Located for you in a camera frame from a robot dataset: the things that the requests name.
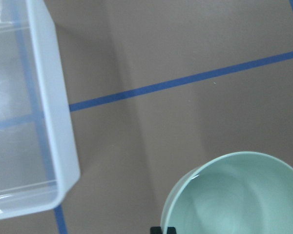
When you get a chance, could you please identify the translucent plastic storage box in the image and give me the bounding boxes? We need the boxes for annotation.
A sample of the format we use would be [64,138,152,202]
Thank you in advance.
[0,0,81,220]

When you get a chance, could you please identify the mint green bowl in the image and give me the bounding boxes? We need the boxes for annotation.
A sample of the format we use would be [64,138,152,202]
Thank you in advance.
[161,152,293,234]

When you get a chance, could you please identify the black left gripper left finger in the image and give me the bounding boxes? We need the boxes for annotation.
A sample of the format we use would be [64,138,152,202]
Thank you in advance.
[150,226,162,234]

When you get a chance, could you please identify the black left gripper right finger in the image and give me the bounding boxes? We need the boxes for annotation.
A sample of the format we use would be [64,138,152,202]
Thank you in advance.
[167,227,176,234]

